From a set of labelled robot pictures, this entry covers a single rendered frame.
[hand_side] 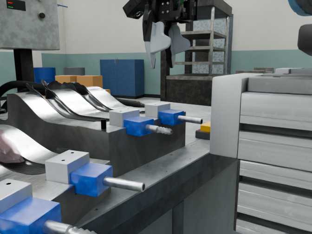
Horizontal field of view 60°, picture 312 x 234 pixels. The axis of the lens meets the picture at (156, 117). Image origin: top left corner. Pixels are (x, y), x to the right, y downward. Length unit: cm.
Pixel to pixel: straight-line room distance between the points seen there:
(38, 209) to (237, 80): 24
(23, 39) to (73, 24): 837
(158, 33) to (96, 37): 851
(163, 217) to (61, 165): 34
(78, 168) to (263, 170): 23
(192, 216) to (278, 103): 54
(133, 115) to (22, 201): 29
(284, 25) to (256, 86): 673
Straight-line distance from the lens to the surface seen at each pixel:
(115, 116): 52
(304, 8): 92
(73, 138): 56
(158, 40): 56
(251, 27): 711
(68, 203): 37
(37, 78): 793
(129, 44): 832
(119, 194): 46
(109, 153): 49
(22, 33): 137
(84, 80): 565
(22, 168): 47
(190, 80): 462
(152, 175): 52
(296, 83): 31
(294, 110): 30
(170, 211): 67
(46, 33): 143
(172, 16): 55
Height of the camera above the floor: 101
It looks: 11 degrees down
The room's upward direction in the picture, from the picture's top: straight up
